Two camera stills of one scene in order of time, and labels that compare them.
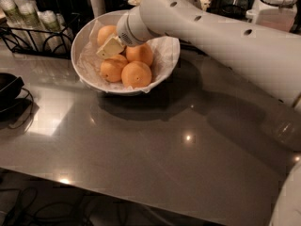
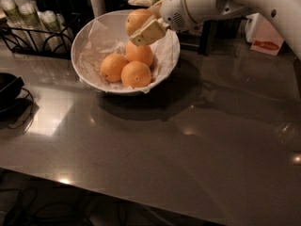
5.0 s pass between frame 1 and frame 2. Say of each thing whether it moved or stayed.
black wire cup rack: stayed
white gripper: moved
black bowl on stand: stayed
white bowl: stayed
